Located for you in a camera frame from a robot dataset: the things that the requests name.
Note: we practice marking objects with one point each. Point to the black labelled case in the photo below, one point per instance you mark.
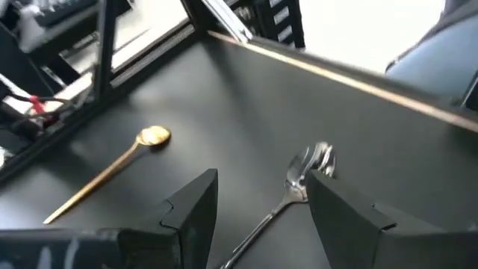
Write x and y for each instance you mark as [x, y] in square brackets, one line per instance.
[265, 22]

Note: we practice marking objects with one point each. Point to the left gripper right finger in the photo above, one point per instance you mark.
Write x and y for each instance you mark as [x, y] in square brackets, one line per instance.
[343, 224]

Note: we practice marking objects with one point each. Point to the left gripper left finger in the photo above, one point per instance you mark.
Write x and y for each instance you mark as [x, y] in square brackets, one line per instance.
[194, 216]

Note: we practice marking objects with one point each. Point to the grey office chair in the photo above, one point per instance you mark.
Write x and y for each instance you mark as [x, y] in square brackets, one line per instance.
[440, 63]

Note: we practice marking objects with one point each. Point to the gold spoon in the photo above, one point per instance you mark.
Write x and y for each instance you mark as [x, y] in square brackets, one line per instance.
[153, 135]

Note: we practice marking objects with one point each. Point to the black table mat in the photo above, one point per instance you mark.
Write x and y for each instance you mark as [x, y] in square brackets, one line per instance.
[261, 93]

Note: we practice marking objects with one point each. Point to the silver spoon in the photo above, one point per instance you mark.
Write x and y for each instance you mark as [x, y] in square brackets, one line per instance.
[298, 175]

